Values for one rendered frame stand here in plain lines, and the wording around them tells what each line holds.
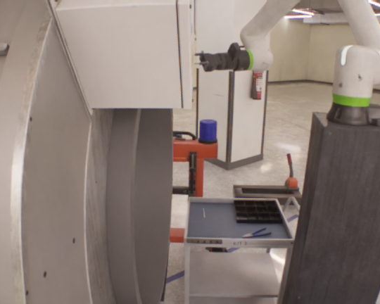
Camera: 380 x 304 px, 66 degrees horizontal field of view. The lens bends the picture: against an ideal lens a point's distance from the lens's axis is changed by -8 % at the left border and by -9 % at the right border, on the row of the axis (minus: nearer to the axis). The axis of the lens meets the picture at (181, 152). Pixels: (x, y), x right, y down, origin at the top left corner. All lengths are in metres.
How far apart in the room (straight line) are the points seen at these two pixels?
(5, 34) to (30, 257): 0.27
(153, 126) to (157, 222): 0.40
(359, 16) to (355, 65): 0.27
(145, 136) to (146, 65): 0.94
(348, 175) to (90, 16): 0.90
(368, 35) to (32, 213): 1.16
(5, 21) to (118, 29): 0.15
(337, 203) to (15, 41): 1.00
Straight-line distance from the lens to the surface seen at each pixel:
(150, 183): 1.39
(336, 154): 1.05
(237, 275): 1.97
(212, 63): 1.31
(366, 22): 1.28
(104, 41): 0.41
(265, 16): 1.40
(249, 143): 4.42
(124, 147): 0.60
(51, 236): 0.41
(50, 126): 0.39
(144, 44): 0.40
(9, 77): 0.38
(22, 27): 0.41
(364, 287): 1.35
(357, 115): 1.09
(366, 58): 1.08
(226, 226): 1.72
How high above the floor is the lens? 1.57
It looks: 19 degrees down
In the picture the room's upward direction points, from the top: straight up
